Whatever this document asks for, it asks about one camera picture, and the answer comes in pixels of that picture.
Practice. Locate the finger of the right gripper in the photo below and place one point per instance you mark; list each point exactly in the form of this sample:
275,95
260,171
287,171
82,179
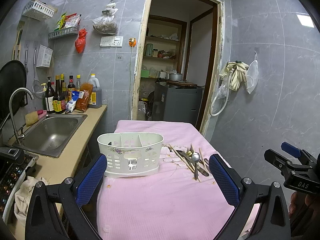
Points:
279,161
291,149

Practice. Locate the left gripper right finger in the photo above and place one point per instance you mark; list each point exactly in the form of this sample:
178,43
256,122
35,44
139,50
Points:
264,204

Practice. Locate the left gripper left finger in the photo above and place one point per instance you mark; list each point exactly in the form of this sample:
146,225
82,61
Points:
55,211

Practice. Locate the wooden chopstick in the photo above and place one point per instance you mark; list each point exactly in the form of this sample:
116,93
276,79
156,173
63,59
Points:
187,163
202,159

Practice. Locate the brass spoon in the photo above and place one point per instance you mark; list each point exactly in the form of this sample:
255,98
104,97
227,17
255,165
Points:
189,153

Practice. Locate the white plastic utensil caddy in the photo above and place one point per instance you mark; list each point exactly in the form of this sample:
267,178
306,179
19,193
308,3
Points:
131,154

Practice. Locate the dark metal knife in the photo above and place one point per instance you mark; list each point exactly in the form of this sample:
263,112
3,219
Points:
200,169

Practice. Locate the right hand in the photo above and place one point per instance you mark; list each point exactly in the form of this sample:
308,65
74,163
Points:
298,200

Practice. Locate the white rag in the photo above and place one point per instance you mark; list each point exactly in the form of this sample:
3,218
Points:
23,196

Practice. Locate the stainless steel sink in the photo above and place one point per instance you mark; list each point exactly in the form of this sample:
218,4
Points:
51,134

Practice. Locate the chrome faucet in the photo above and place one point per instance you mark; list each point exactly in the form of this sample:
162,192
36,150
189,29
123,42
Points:
17,100

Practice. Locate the pink floral table cloth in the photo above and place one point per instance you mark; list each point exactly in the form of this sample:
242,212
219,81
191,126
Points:
170,204

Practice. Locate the white mesh bag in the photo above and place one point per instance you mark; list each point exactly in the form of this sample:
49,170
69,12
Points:
252,77

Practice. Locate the yellow sponge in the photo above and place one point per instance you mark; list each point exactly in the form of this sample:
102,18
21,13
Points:
31,118

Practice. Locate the dark soy sauce bottle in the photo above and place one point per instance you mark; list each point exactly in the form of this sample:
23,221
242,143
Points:
59,98

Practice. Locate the blue white packet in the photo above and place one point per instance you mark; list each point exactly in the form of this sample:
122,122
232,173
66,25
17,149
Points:
75,96

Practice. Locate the grey metal cabinet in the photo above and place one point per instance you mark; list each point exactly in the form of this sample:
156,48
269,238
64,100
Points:
176,103

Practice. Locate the orange spice bag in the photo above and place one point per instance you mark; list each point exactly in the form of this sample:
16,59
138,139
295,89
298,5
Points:
84,96

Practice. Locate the large oil jug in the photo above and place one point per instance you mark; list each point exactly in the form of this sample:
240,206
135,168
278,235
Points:
96,94

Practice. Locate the metal strainer ladle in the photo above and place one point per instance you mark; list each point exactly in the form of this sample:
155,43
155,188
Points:
36,87

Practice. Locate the black wok pan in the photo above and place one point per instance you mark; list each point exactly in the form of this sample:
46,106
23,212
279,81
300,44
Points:
13,76

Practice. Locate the red plastic bag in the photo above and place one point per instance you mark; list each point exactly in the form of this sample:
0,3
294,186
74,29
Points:
81,41

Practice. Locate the hanging bag of dried goods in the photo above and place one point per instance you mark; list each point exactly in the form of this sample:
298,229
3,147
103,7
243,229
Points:
105,24

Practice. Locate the white wall box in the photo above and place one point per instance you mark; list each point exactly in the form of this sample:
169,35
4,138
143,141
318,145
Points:
44,57

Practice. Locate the orange wall hook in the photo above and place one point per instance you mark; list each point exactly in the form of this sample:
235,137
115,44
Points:
132,42

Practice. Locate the wall socket plate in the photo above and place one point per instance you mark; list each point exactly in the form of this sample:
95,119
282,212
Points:
111,41

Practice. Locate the grey wall shelf rack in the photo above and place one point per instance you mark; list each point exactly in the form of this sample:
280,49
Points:
64,32

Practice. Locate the white wall basket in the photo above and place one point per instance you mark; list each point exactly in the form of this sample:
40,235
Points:
38,11

